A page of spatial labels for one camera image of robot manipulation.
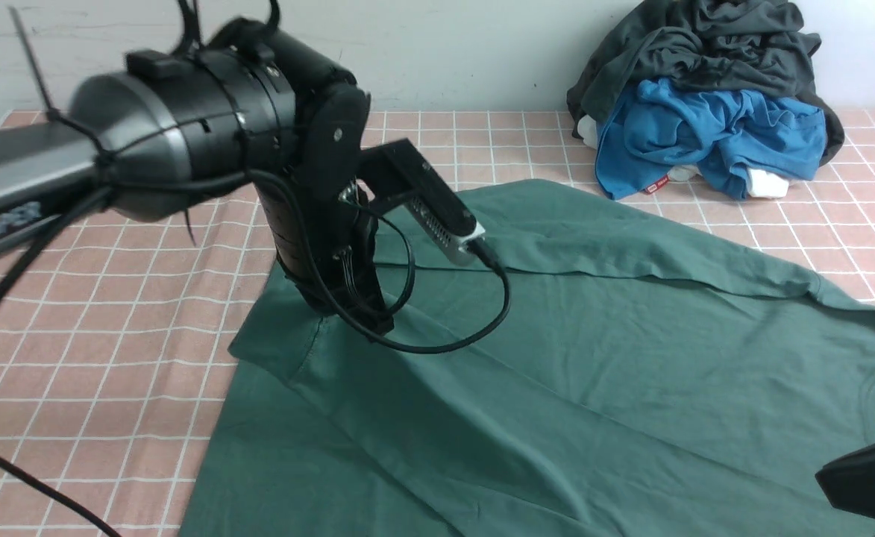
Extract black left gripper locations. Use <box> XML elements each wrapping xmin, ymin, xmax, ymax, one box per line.
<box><xmin>255</xmin><ymin>175</ymin><xmax>394</xmax><ymax>336</ymax></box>

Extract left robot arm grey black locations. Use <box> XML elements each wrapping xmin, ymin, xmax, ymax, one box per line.
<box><xmin>0</xmin><ymin>1</ymin><xmax>394</xmax><ymax>334</ymax></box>

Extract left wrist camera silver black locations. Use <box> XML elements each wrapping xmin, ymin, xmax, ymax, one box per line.
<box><xmin>357</xmin><ymin>139</ymin><xmax>485</xmax><ymax>266</ymax></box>

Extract dark grey garment pile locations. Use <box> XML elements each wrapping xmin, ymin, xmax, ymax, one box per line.
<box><xmin>566</xmin><ymin>1</ymin><xmax>845</xmax><ymax>164</ymax></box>

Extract blue garment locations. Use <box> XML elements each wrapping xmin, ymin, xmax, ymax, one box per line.
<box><xmin>595</xmin><ymin>78</ymin><xmax>828</xmax><ymax>200</ymax></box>

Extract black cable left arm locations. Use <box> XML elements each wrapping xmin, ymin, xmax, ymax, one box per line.
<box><xmin>0</xmin><ymin>170</ymin><xmax>511</xmax><ymax>537</ymax></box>

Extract green long-sleeved shirt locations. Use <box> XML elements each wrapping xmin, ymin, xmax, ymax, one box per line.
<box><xmin>179</xmin><ymin>180</ymin><xmax>875</xmax><ymax>536</ymax></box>

